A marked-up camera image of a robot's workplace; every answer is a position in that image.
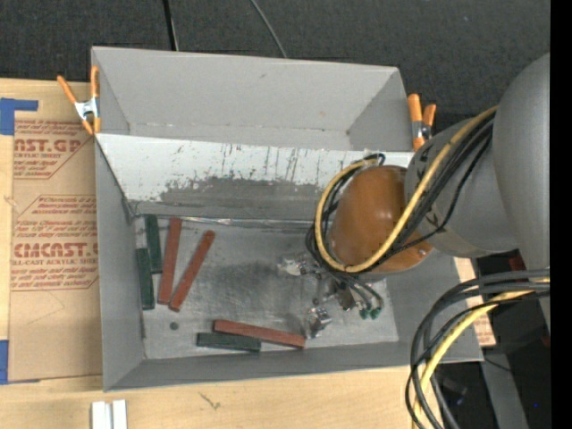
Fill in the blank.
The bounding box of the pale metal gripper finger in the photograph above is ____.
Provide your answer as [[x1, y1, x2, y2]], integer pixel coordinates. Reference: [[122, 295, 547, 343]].
[[307, 305, 334, 340], [276, 257, 315, 278]]

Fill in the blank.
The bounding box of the red-brown flat block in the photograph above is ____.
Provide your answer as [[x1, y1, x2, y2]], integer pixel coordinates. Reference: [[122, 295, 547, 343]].
[[212, 319, 307, 350], [167, 230, 217, 314], [156, 217, 184, 306]]

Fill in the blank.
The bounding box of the dark green flat block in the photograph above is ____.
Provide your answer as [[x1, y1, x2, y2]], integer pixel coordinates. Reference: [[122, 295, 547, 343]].
[[135, 248, 156, 311], [144, 214, 164, 274], [196, 332, 263, 354]]

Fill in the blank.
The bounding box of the grey metal bin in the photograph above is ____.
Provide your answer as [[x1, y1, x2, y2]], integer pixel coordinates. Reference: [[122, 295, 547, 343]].
[[90, 46, 484, 392]]

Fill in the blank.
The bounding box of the brown cardboard board, red print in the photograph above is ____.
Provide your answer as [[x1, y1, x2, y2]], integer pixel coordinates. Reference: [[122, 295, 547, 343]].
[[0, 77, 498, 384]]

